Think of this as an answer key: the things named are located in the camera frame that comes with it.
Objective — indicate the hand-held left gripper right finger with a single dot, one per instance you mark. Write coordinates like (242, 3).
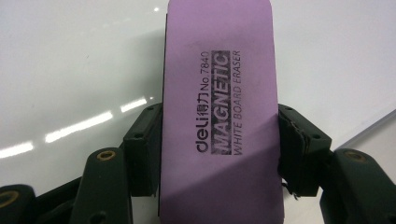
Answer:
(302, 152)

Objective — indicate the purple whiteboard eraser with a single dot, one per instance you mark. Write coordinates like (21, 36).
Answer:
(218, 93)

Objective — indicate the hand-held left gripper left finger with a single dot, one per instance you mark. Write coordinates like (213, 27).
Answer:
(143, 155)

